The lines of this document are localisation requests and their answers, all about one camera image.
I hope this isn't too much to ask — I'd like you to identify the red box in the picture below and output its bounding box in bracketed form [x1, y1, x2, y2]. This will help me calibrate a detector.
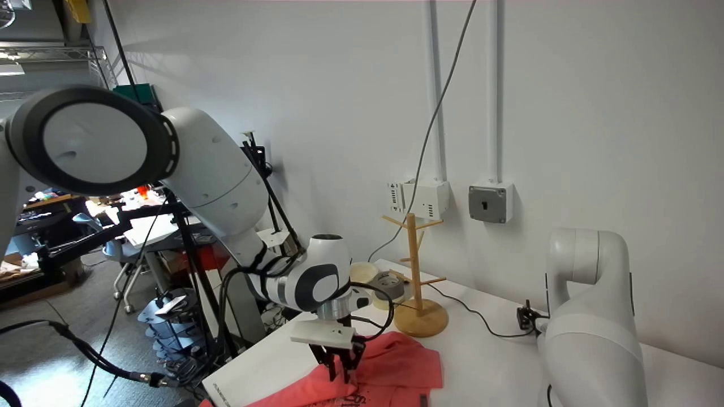
[177, 244, 229, 274]

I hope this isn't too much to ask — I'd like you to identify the metal shelf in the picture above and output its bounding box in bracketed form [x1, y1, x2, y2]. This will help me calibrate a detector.
[0, 35, 108, 77]

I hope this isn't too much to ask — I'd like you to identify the black camera stand frame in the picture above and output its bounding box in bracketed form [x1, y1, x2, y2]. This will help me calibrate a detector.
[31, 192, 235, 363]

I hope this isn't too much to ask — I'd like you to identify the long grey wall cable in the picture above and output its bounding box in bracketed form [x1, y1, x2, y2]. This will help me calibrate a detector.
[367, 0, 481, 265]

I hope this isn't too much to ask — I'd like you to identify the white wall socket box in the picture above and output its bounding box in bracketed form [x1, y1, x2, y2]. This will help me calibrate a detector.
[386, 179, 412, 217]

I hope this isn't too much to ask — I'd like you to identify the coral pink shirt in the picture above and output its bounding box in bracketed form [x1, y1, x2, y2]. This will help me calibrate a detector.
[197, 329, 449, 407]

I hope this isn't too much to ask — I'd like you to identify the grey office chair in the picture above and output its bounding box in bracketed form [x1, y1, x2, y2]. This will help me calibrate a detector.
[100, 221, 165, 314]

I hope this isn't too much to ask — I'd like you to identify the white wall conduit pipe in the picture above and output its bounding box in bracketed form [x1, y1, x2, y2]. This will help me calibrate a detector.
[488, 0, 506, 187]
[428, 0, 449, 183]

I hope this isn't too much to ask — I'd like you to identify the black Franka arm cable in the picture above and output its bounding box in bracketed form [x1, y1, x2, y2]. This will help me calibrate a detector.
[217, 256, 395, 343]

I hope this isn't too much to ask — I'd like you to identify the grey junction box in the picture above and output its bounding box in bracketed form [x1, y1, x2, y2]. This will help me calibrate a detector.
[466, 181, 515, 226]

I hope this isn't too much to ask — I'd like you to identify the wooden mug tree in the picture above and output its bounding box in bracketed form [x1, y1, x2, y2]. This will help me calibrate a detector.
[380, 212, 453, 339]

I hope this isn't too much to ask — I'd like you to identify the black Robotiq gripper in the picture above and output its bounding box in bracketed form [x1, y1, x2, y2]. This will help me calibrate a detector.
[313, 339, 368, 385]

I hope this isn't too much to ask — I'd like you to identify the green box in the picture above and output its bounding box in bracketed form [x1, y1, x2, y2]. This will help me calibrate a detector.
[110, 84, 165, 114]

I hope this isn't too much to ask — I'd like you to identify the yellow object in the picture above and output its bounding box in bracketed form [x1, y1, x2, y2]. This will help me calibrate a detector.
[64, 0, 95, 28]

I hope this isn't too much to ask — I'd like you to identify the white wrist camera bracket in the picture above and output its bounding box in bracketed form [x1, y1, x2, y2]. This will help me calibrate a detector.
[290, 320, 357, 351]

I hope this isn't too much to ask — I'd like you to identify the plain white wall box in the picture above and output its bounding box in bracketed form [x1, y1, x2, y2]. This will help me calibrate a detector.
[404, 179, 453, 224]

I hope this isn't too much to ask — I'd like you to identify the cream plastic bowl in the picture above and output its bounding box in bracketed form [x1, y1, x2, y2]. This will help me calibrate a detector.
[349, 260, 383, 286]

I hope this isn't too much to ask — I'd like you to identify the black floor hose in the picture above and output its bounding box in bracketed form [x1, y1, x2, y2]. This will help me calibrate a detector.
[0, 316, 177, 389]

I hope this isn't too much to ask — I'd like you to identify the black tripod clamp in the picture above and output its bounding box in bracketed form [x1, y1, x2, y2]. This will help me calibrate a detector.
[238, 131, 304, 251]

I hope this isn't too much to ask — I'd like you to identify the thin black table cable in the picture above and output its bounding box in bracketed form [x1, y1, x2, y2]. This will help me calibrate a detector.
[428, 278, 530, 339]

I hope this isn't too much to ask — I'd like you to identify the cluttered wooden desk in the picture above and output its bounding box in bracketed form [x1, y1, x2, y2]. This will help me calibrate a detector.
[20, 190, 85, 214]

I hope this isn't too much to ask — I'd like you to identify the black hanging cable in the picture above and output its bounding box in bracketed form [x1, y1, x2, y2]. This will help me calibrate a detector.
[100, 0, 141, 86]

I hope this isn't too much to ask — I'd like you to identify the blue plastic bag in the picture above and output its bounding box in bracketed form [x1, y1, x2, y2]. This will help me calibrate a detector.
[135, 291, 194, 363]

